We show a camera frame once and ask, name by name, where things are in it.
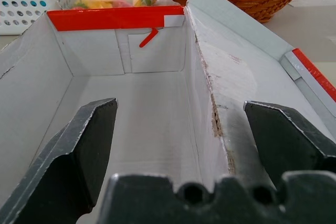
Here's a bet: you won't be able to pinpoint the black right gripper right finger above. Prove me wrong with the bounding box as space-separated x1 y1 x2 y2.
243 100 336 183

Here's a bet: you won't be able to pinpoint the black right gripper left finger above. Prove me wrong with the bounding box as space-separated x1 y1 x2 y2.
3 97 119 224

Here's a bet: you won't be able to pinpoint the white cardboard box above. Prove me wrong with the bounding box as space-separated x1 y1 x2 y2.
0 0 336 224

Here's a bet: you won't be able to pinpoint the white perforated plastic basket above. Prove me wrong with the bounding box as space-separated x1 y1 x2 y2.
0 0 95 36

